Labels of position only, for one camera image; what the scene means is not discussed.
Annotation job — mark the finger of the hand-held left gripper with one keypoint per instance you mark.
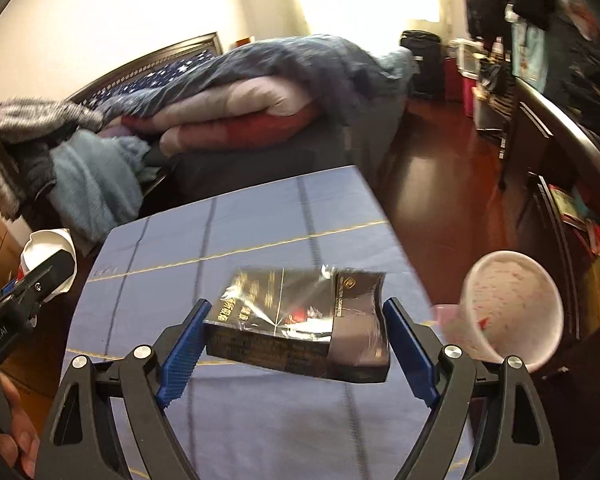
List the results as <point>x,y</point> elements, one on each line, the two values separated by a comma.
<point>42,280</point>

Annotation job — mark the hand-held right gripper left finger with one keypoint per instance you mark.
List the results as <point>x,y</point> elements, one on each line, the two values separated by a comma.
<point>182,355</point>

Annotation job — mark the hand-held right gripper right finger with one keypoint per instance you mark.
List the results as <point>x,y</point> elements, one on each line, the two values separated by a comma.
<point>412,350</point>

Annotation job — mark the white paper cup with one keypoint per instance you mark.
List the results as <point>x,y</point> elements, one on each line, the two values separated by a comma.
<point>45,245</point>

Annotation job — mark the pink trash bin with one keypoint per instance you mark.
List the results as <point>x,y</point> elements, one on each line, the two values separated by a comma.
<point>510,305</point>

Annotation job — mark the dark cigarette box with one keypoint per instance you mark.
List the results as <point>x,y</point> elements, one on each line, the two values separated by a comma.
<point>300,325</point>

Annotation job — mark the person's left hand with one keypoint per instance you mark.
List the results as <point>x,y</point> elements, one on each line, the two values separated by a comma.
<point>22,430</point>

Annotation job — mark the light blue fleece blanket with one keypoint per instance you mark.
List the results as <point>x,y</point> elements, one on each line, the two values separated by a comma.
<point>97,185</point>

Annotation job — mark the dark padded jacket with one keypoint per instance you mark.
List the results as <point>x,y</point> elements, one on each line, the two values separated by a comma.
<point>35,170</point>

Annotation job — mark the blue tablecloth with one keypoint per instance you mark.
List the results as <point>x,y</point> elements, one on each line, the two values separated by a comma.
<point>260,230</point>

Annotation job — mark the row of books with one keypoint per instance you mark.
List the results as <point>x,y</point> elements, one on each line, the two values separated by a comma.
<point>587,240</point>

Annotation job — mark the wooden bed headboard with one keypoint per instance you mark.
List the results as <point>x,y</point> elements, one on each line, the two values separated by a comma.
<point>145,72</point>

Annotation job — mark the dark wooden dresser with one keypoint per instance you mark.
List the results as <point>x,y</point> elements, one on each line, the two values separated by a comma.
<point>545,160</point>

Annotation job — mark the red and pink quilt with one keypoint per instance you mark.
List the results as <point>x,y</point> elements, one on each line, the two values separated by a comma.
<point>240,120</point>

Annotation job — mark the pink storage box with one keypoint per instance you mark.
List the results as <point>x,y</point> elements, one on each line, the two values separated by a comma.
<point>460,85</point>

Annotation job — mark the striped bag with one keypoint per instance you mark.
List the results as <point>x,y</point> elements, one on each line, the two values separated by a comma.
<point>495,85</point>

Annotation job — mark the black suitcase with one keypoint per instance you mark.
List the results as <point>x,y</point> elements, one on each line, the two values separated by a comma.
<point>421,62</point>

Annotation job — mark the teal bag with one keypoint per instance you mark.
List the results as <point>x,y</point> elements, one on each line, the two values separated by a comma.
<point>530,55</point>

